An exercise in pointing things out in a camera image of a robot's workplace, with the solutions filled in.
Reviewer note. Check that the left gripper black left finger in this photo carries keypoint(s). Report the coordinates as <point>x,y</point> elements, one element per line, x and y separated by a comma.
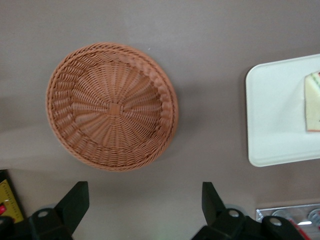
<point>72,210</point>

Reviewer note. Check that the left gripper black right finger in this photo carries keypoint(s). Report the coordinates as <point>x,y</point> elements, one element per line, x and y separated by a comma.
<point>217,217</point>

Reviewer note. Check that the triangular sandwich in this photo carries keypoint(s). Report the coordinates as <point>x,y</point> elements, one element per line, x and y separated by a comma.
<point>313,105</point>

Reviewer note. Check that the brown round wicker basket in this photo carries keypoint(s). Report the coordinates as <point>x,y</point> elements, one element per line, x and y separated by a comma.
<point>110,107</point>

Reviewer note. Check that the cream rectangular serving tray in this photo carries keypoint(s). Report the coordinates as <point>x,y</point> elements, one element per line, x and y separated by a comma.
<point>275,112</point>

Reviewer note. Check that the clear acrylic bottle rack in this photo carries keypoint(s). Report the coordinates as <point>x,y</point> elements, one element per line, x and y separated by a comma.
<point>265,212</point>

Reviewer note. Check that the black machine with yellow panel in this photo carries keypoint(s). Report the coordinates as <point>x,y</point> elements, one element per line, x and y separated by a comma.
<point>8,197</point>

